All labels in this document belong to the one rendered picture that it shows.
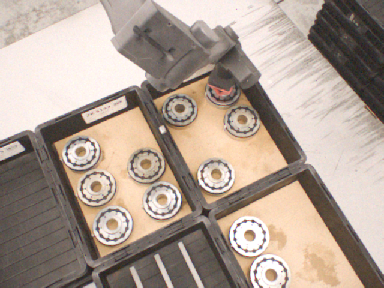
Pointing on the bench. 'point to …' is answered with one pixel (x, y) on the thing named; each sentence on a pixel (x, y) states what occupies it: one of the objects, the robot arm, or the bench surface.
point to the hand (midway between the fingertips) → (223, 87)
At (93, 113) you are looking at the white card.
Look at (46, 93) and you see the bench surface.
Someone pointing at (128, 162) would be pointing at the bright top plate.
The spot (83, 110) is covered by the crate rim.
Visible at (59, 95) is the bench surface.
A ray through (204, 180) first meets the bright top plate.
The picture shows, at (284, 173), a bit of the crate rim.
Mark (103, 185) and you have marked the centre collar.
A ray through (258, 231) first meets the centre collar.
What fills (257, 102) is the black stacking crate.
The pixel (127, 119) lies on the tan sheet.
